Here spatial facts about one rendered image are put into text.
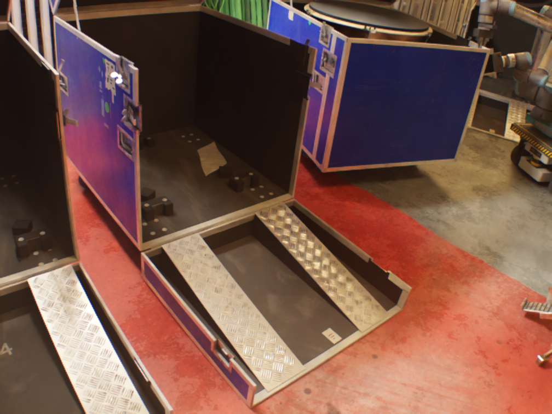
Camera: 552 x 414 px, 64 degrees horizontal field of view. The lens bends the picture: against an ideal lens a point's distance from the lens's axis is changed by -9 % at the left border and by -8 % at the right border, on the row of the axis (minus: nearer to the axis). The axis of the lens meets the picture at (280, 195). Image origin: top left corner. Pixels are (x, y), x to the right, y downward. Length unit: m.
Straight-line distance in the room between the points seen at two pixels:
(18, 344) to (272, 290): 1.07
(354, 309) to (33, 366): 1.31
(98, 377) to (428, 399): 1.21
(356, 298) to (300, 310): 0.26
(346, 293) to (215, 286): 0.58
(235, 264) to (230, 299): 0.31
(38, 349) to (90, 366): 0.26
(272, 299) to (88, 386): 0.85
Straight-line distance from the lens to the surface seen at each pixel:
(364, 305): 2.17
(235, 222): 2.31
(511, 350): 2.33
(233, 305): 1.96
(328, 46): 2.73
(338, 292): 2.16
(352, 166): 2.91
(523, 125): 4.12
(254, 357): 1.86
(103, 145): 2.18
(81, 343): 1.85
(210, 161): 2.75
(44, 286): 2.00
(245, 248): 2.34
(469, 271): 2.65
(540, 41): 3.92
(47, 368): 1.90
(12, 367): 1.94
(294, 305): 2.11
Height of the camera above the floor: 1.48
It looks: 31 degrees down
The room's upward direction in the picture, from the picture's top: 8 degrees clockwise
